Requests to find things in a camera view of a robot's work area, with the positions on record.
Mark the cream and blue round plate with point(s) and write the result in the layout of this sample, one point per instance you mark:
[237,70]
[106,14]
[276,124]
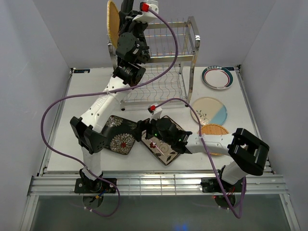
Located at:
[209,111]

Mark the round woven bamboo plate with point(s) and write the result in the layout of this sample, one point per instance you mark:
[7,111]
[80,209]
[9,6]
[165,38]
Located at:
[213,129]

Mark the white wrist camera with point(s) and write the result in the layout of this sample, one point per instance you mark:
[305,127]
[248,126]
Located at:
[149,10]
[155,111]

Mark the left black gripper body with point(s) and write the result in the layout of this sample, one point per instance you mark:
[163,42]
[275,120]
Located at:
[136,29]

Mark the square woven bamboo plate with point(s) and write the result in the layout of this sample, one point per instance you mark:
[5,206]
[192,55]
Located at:
[113,21]

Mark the right blue table label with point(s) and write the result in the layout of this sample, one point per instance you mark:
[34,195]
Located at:
[230,68]

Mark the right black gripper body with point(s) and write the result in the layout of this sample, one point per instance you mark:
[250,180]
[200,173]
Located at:
[151,130]

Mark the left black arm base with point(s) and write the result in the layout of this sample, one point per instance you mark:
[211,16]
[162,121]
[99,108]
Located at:
[93,186]

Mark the beige floral square plate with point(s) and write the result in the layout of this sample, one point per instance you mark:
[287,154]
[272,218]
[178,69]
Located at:
[166,151]

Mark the blue table label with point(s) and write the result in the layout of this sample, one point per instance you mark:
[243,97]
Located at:
[230,68]
[81,71]

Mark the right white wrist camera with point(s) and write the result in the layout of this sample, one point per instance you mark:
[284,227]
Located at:
[155,111]

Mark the white plate teal red rim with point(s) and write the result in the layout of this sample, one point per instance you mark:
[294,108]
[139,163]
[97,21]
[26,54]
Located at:
[217,77]

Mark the aluminium front rail frame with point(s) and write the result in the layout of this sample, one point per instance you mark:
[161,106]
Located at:
[153,184]

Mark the left blue table label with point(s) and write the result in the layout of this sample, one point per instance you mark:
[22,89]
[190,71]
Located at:
[81,71]

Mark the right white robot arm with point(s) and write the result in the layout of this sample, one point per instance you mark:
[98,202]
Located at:
[249,153]

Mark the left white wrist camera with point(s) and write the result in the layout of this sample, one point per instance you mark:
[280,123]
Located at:
[149,10]

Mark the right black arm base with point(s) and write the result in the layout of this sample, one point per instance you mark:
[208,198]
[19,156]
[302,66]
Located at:
[211,185]

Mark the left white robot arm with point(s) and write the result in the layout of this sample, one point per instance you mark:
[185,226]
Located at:
[131,53]

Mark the steel two-tier dish rack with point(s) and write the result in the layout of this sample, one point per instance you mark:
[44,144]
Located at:
[174,50]

